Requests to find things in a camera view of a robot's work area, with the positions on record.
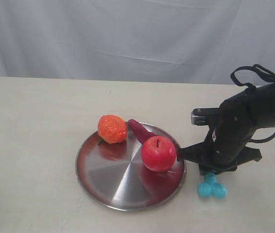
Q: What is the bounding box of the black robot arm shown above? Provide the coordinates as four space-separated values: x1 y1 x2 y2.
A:
177 83 275 175

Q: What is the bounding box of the teal toy bone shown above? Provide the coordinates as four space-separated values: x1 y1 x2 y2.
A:
197 172 227 199

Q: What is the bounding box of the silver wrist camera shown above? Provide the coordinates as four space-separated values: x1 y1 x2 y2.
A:
190 108 220 126

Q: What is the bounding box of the black cable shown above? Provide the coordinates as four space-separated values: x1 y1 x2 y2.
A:
230 64 275 144

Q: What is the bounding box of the round stainless steel plate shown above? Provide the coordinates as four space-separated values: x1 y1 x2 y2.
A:
75 129 187 212

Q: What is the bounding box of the orange textured fruit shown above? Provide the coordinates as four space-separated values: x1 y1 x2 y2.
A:
97 115 127 144

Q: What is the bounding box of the white backdrop cloth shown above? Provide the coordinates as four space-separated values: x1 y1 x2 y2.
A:
0 0 275 84

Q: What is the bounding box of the red apple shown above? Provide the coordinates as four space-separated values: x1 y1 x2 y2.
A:
141 136 176 173

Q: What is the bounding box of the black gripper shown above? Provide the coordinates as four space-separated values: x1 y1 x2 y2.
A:
177 86 275 176

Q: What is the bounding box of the dark red chili pepper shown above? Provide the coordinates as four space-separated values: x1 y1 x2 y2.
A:
128 119 156 144

